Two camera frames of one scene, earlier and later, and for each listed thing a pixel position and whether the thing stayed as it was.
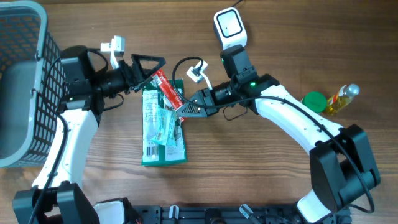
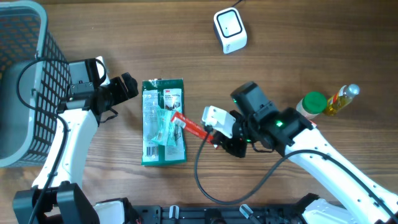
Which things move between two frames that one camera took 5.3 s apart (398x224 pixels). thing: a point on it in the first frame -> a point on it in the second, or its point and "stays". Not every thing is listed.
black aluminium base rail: (216, 214) stays
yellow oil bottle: (339, 101) stays
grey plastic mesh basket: (31, 83) stays
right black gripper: (206, 103) -> (237, 149)
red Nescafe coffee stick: (168, 89) -> (190, 125)
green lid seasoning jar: (314, 101) stays
